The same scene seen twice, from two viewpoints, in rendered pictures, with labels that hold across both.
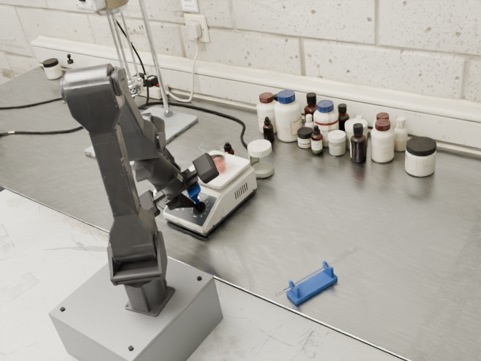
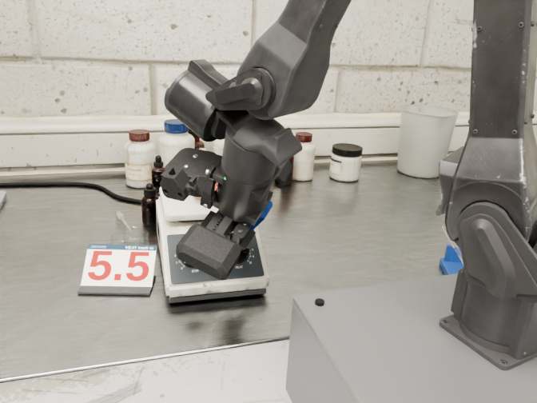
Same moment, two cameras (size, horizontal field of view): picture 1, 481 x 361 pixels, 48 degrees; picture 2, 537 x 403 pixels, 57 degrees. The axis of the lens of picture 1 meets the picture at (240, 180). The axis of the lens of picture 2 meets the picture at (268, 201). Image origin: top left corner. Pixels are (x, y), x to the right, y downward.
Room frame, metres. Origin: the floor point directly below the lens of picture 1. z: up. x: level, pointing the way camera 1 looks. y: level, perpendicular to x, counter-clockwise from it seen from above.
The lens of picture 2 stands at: (0.66, 0.57, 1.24)
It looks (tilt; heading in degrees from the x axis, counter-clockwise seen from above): 21 degrees down; 301
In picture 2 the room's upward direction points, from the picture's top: 3 degrees clockwise
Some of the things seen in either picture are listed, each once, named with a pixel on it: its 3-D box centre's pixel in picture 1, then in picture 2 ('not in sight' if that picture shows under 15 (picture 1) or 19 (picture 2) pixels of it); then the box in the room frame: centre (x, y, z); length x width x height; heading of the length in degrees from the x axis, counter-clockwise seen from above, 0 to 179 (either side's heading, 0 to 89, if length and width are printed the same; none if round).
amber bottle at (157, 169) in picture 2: (268, 128); (158, 173); (1.31, -0.10, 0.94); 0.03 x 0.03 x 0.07
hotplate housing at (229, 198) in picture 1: (212, 189); (206, 235); (1.06, 0.07, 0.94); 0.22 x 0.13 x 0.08; 137
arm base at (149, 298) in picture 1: (147, 285); (500, 301); (0.67, 0.18, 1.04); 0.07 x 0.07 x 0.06; 61
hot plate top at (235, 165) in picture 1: (216, 168); (203, 200); (1.08, 0.05, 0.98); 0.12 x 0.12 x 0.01; 47
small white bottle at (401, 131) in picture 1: (400, 133); not in sight; (1.16, -0.41, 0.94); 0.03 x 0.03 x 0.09
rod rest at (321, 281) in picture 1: (311, 281); (461, 269); (0.74, -0.10, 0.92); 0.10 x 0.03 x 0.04; 116
